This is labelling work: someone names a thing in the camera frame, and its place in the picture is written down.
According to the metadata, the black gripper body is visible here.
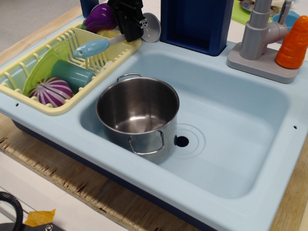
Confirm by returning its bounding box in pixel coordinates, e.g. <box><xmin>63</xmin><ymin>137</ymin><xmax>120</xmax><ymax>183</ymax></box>
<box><xmin>107</xmin><ymin>0</ymin><xmax>143</xmax><ymax>20</ymax></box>

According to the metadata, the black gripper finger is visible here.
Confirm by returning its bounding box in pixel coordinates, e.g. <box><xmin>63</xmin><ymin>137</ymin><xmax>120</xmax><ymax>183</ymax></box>
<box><xmin>124</xmin><ymin>16</ymin><xmax>148</xmax><ymax>42</ymax></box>
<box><xmin>113</xmin><ymin>8</ymin><xmax>127</xmax><ymax>35</ymax></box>

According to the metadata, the grey ladle blue handle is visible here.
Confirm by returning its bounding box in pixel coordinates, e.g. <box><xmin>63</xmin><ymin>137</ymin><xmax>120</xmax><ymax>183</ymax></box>
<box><xmin>73</xmin><ymin>12</ymin><xmax>161</xmax><ymax>58</ymax></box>

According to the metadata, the stainless steel pot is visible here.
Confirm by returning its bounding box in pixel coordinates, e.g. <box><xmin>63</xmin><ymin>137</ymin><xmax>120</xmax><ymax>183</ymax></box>
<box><xmin>96</xmin><ymin>73</ymin><xmax>180</xmax><ymax>164</ymax></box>

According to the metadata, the purple toy eggplant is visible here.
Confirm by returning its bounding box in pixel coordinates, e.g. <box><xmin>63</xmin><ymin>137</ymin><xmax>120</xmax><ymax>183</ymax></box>
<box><xmin>81</xmin><ymin>3</ymin><xmax>117</xmax><ymax>33</ymax></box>

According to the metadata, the dark blue water tank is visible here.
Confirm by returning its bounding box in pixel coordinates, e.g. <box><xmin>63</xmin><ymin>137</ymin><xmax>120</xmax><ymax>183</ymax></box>
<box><xmin>160</xmin><ymin>0</ymin><xmax>233</xmax><ymax>56</ymax></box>

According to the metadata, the teal plastic cup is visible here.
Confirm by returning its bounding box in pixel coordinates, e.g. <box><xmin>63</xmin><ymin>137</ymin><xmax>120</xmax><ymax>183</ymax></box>
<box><xmin>51</xmin><ymin>60</ymin><xmax>96</xmax><ymax>94</ymax></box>

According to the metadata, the green plastic plate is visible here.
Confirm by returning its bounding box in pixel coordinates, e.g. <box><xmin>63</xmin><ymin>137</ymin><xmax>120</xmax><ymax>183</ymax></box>
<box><xmin>23</xmin><ymin>41</ymin><xmax>70</xmax><ymax>96</ymax></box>

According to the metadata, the yellow dish rack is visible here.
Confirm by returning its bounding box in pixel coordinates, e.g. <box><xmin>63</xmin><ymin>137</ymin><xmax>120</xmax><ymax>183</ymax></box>
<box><xmin>0</xmin><ymin>22</ymin><xmax>142</xmax><ymax>116</ymax></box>

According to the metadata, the purple white toy onion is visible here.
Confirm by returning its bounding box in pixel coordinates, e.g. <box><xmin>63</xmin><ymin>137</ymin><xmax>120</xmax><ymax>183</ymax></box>
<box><xmin>28</xmin><ymin>77</ymin><xmax>73</xmax><ymax>108</ymax></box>

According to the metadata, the green mat in background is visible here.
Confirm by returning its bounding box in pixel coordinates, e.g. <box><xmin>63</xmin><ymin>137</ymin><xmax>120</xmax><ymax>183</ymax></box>
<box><xmin>231</xmin><ymin>0</ymin><xmax>251</xmax><ymax>25</ymax></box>

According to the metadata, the grey toy faucet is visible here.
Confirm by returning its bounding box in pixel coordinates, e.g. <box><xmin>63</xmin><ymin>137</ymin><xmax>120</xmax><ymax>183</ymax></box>
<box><xmin>227</xmin><ymin>0</ymin><xmax>299</xmax><ymax>84</ymax></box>

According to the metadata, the blue bowl in background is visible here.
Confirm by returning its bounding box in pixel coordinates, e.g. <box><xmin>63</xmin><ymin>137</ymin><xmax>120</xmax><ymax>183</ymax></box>
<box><xmin>272</xmin><ymin>11</ymin><xmax>300</xmax><ymax>44</ymax></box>

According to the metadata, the orange toy carrot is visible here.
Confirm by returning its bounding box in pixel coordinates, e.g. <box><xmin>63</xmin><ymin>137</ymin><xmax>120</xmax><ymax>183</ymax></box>
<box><xmin>275</xmin><ymin>15</ymin><xmax>308</xmax><ymax>69</ymax></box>

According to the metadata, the yellow tape piece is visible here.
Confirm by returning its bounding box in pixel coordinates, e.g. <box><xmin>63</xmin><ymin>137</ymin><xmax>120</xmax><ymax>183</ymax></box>
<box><xmin>24</xmin><ymin>209</ymin><xmax>56</xmax><ymax>227</ymax></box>

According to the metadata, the dark blue corner post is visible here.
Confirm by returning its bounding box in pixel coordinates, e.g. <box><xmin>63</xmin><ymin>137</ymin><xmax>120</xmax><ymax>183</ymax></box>
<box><xmin>80</xmin><ymin>0</ymin><xmax>99</xmax><ymax>18</ymax></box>

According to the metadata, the black cable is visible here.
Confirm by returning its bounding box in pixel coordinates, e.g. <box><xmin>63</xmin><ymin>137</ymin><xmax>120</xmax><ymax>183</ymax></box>
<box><xmin>0</xmin><ymin>191</ymin><xmax>24</xmax><ymax>227</ymax></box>

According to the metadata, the black metal bracket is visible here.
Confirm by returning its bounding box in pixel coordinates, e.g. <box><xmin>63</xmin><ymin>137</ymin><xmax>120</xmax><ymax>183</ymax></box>
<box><xmin>0</xmin><ymin>223</ymin><xmax>63</xmax><ymax>231</ymax></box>

